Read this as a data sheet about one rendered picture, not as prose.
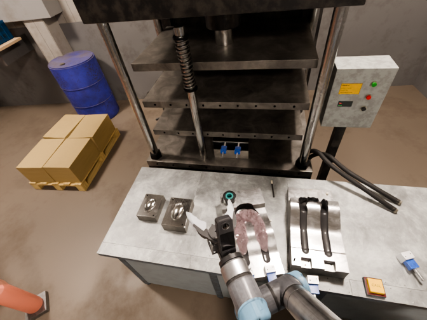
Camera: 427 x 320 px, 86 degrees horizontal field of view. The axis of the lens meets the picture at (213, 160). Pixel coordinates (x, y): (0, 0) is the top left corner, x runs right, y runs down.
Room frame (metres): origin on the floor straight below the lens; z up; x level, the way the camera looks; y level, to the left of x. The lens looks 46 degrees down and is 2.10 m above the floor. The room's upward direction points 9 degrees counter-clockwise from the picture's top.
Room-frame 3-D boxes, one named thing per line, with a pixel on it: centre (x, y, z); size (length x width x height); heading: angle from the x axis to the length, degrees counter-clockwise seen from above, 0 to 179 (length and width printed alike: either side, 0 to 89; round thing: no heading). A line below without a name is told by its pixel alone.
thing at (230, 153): (1.51, -0.22, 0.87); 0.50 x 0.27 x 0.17; 163
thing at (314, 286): (0.26, -0.38, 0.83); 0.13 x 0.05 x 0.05; 167
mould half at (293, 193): (0.58, -0.50, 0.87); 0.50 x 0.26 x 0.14; 163
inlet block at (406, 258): (0.30, -0.89, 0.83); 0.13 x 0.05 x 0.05; 4
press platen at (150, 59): (1.65, -0.21, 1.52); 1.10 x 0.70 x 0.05; 73
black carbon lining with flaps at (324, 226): (0.57, -0.49, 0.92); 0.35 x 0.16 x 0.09; 163
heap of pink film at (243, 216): (0.60, -0.14, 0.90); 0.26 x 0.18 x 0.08; 0
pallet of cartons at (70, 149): (2.45, 1.81, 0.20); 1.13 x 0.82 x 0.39; 173
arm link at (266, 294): (0.15, -0.05, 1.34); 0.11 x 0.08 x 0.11; 105
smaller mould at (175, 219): (0.80, 0.27, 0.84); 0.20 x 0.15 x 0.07; 163
